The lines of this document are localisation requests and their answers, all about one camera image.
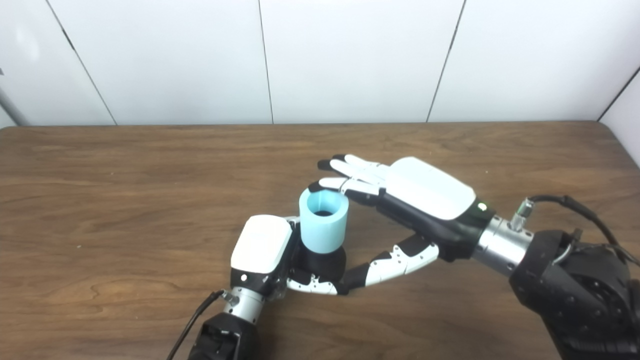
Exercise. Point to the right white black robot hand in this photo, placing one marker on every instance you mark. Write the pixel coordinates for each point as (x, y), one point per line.
(430, 187)

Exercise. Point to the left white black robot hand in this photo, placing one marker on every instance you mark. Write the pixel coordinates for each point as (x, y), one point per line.
(260, 245)

